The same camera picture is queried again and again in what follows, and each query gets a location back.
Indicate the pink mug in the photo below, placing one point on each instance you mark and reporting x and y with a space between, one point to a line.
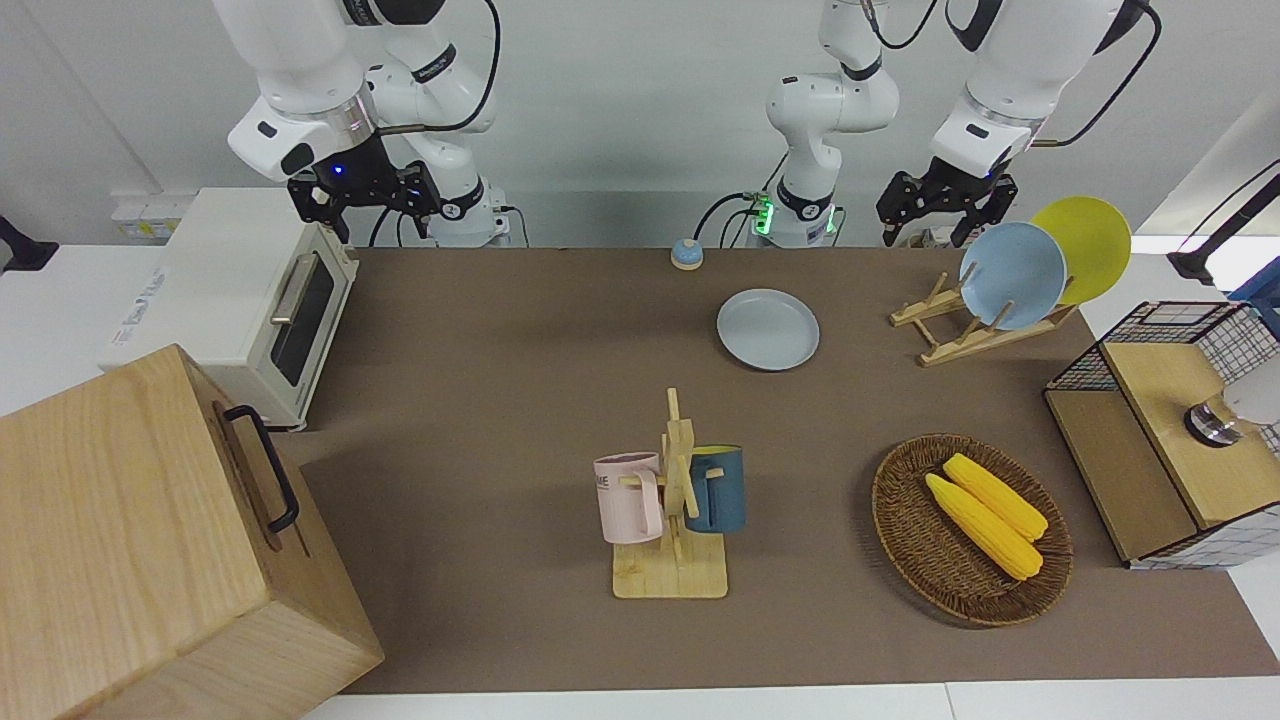
626 500

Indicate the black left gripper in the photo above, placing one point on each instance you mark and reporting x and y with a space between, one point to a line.
965 183

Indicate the yellow corn cob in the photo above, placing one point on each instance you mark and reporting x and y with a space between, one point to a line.
980 528
1000 498

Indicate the brown wicker basket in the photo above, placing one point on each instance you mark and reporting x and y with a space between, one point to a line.
930 560

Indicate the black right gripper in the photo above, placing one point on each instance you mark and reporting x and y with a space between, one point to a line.
360 175

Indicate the white toaster oven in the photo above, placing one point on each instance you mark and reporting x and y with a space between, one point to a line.
225 270

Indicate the white wall socket strip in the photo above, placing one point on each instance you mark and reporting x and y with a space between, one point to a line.
150 220

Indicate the wooden plate rack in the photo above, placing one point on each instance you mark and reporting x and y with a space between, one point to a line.
960 342

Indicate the blue plate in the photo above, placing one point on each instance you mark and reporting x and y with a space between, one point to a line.
1012 275

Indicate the black stand foot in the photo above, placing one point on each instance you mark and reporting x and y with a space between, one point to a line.
22 250

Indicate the wooden mug tree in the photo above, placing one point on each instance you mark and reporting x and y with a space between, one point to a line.
672 570

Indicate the wooden box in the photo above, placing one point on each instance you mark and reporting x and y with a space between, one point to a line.
130 540

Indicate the gray plate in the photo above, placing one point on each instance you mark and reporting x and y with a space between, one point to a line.
767 330

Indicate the blue service bell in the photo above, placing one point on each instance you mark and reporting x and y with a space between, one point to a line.
687 255

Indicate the brown table mat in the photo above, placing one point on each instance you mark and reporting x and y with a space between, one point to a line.
500 380

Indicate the yellow plate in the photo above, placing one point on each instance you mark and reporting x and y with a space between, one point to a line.
1095 235

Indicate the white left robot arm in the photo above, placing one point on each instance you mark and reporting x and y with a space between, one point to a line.
830 100

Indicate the dark blue mug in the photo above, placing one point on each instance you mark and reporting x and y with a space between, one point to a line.
722 495

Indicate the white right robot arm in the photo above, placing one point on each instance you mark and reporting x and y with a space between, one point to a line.
300 60

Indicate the black camera stand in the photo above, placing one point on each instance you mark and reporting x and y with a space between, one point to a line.
1225 230

